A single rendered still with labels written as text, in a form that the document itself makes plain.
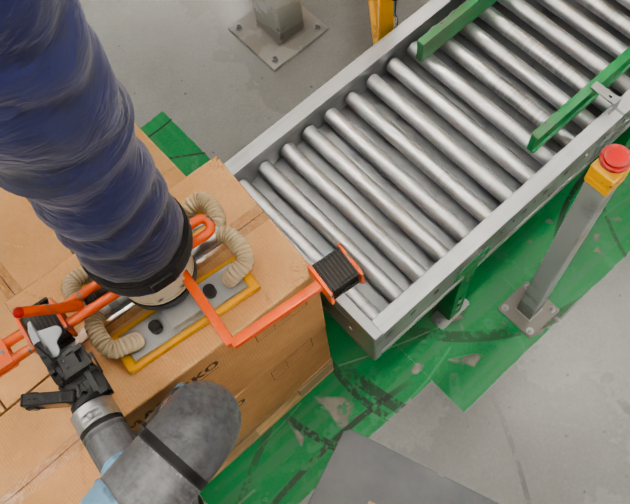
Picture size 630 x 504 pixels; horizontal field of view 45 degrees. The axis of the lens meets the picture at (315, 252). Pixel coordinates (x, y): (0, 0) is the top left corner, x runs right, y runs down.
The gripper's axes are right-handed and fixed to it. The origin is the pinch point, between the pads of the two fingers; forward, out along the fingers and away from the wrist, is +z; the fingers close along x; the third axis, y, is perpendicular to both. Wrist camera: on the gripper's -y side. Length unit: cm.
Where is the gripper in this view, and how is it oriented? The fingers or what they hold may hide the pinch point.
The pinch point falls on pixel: (36, 334)
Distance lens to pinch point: 169.2
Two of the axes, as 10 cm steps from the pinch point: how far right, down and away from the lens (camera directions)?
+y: 8.2, -5.5, 1.7
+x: -0.7, -3.9, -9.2
